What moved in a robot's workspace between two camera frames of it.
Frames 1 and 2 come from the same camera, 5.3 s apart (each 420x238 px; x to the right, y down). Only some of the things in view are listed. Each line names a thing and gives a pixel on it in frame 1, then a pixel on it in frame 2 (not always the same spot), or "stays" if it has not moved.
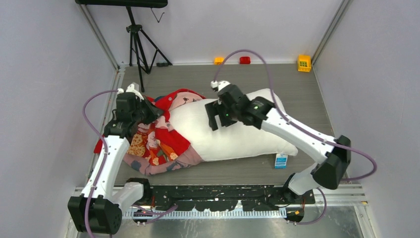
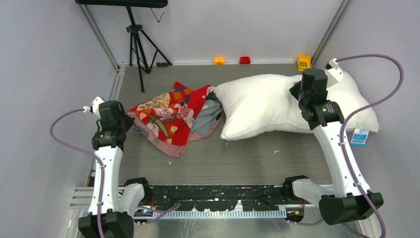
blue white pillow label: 281,161 → 359,138
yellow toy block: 304,63 stays
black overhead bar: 154,3 stays
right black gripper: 215,107 → 295,89
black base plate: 212,198 stays
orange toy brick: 218,60 stays
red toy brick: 244,60 stays
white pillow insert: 233,142 → 260,104
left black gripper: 154,112 → 129,120
